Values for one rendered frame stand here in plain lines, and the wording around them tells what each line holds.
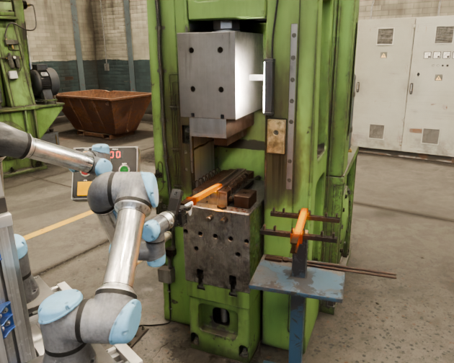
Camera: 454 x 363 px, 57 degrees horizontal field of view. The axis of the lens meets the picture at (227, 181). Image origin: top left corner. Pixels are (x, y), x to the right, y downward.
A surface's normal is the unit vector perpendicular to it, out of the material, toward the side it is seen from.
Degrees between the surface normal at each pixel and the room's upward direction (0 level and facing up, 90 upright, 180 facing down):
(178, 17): 90
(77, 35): 90
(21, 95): 79
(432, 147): 90
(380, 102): 90
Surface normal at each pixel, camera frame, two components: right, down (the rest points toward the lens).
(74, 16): 0.83, 0.15
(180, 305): -0.38, 0.29
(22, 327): 0.66, 0.22
